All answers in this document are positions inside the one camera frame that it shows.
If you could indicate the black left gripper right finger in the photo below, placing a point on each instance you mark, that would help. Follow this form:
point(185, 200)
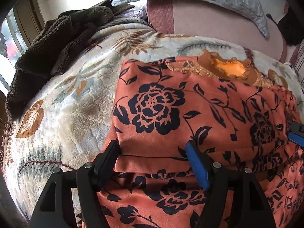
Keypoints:
point(250, 207)

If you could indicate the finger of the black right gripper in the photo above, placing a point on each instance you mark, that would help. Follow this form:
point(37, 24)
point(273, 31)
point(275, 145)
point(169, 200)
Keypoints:
point(296, 133)

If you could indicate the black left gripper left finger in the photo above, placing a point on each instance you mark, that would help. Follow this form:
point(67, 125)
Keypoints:
point(55, 204)

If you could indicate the orange floral garment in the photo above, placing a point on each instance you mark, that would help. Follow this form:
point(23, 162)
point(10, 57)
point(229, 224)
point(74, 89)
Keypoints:
point(156, 111)

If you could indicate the striped floral cushion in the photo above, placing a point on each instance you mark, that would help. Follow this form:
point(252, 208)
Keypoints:
point(297, 62)

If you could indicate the leaf pattern bed blanket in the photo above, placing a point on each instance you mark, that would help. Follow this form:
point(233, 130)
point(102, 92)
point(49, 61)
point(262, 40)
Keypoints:
point(66, 124)

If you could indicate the black garment on backrest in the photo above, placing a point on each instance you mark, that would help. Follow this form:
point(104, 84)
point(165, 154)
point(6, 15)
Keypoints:
point(290, 27)

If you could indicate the dark brown fuzzy garment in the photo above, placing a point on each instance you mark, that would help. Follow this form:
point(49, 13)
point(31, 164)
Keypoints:
point(54, 49)

